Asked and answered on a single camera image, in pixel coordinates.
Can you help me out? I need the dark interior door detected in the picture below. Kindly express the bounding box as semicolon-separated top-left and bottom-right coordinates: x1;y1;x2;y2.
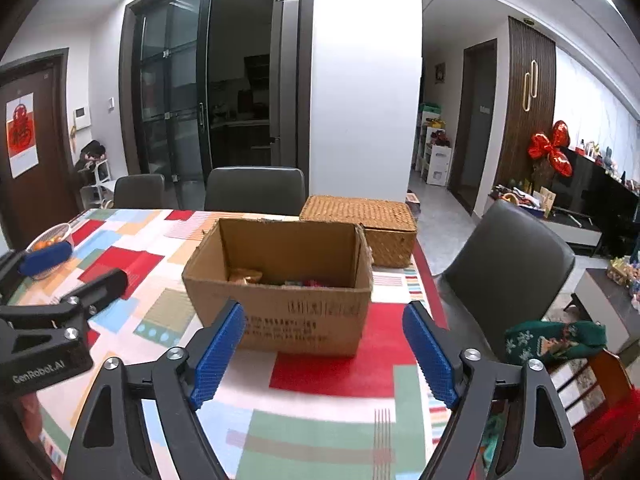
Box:
448;38;499;212

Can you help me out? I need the black sideboard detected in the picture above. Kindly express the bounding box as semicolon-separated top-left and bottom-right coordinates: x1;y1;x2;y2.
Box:
555;147;640;259

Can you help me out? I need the white fruit bowl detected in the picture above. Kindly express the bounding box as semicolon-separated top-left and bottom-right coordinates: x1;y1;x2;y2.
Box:
25;223;75;257

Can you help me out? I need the green knit cloth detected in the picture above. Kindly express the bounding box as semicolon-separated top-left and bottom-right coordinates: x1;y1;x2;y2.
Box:
504;320;609;366

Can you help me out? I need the cardboard box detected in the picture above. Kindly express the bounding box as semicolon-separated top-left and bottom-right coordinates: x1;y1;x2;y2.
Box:
181;217;374;358

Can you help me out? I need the low tv bench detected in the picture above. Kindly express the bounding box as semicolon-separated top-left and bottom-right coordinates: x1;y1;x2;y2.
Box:
542;205;604;247

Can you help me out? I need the dark slatted wooden cabinet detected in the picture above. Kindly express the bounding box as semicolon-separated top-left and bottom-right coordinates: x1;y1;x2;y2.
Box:
495;16;557;196

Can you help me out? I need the wooden chair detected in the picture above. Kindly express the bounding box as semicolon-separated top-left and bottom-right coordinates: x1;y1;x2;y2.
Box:
547;347;636;461

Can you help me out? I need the grey dining chair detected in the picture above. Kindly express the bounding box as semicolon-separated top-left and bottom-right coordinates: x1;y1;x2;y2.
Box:
205;166;307;217
436;200;577;361
114;174;166;210

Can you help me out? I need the grey coffee table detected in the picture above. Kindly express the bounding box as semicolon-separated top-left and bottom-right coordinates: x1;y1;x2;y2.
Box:
572;266;640;357

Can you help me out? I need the white storage shelf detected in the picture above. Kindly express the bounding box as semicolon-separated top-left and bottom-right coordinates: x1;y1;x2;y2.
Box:
415;102;454;187

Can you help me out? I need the grey refrigerator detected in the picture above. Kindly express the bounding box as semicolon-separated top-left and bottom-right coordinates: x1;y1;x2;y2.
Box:
270;0;302;169

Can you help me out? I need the red bow balloon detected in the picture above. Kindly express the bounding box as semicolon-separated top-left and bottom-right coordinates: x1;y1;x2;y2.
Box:
529;120;573;177

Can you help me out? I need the wicker basket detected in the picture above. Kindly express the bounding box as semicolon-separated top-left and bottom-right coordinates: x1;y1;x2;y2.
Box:
299;195;418;269

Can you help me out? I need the white rack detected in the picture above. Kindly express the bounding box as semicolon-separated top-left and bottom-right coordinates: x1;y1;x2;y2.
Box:
79;157;114;209

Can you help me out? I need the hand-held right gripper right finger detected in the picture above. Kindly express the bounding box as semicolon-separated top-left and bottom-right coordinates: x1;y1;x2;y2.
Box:
402;301;585;480

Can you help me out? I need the patchwork tablecloth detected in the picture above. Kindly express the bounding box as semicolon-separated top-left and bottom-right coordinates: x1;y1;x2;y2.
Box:
10;208;453;480

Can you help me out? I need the glass sliding door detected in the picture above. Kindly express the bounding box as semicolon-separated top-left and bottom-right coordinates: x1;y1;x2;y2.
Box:
125;0;214;184

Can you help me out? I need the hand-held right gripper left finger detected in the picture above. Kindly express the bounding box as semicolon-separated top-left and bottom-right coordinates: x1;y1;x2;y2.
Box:
64;299;247;480

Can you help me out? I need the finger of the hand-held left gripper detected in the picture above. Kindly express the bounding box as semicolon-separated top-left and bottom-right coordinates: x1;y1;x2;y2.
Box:
0;241;74;303
0;268;130;335

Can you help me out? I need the row of sideboard ornaments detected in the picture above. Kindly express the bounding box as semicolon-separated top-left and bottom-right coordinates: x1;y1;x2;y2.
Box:
575;137;640;184

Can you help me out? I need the black bag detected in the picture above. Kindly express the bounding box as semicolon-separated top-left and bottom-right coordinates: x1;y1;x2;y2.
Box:
76;140;107;171

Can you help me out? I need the red cushion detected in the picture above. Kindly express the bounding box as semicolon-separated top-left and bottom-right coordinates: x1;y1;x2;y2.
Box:
572;400;640;477

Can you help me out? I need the brown entrance door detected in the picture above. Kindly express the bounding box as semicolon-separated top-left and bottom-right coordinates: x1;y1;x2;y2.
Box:
0;49;82;252

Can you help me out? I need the red paper door poster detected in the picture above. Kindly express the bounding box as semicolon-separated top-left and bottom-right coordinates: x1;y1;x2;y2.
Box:
6;92;40;179

